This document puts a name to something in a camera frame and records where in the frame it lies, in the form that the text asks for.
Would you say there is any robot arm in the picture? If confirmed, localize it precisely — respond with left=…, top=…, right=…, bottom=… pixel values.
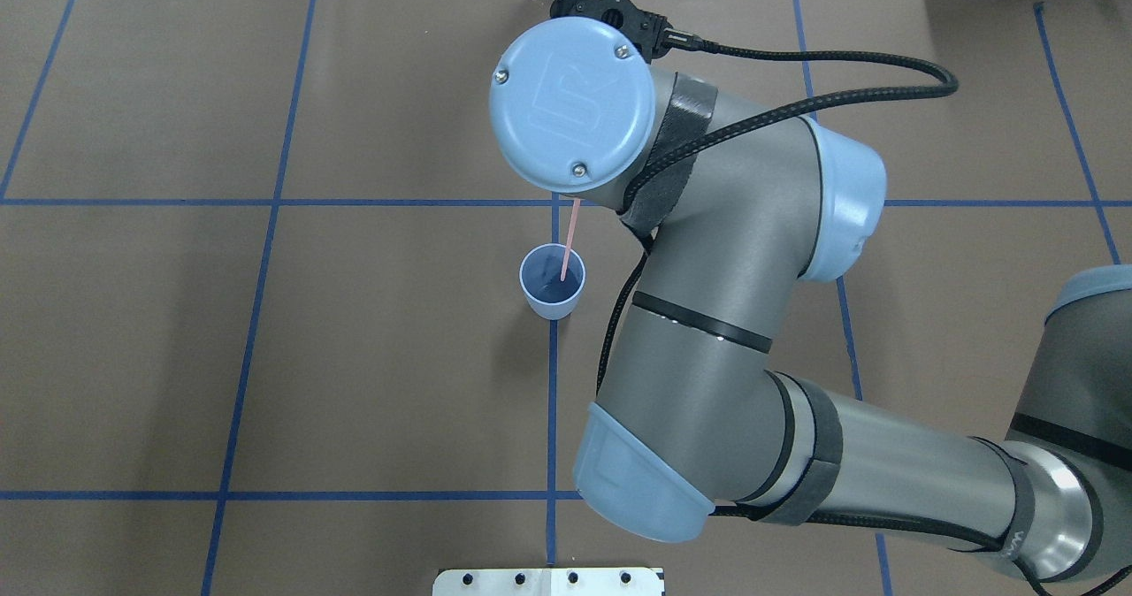
left=490, top=9, right=1129, bottom=595

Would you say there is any white central column stand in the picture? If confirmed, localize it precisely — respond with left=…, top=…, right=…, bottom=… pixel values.
left=432, top=567, right=668, bottom=595

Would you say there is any pink chopstick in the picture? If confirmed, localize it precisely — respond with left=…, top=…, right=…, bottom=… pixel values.
left=559, top=197, right=582, bottom=282

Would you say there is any light blue cup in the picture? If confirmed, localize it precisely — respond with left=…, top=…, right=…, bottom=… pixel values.
left=518, top=244, right=586, bottom=321

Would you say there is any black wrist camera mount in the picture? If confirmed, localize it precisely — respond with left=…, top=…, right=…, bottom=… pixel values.
left=549, top=0, right=674, bottom=63

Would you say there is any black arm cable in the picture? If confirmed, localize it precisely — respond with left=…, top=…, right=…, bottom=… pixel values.
left=594, top=34, right=960, bottom=401

